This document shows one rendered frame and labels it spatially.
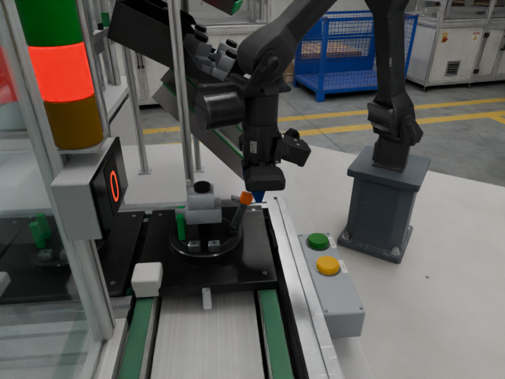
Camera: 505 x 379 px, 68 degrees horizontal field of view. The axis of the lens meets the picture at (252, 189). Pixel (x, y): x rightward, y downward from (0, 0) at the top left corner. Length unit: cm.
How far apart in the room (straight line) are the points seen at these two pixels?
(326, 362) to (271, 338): 9
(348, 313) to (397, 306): 20
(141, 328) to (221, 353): 13
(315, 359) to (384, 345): 20
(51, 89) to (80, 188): 10
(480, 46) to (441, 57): 58
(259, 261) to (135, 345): 24
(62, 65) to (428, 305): 73
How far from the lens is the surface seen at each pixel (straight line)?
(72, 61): 41
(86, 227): 43
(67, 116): 42
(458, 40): 597
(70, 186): 41
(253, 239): 74
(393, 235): 88
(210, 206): 67
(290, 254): 73
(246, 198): 68
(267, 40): 57
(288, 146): 63
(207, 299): 65
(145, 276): 65
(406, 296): 84
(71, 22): 41
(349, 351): 72
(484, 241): 107
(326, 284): 67
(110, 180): 46
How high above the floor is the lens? 142
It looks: 30 degrees down
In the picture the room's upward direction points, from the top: straight up
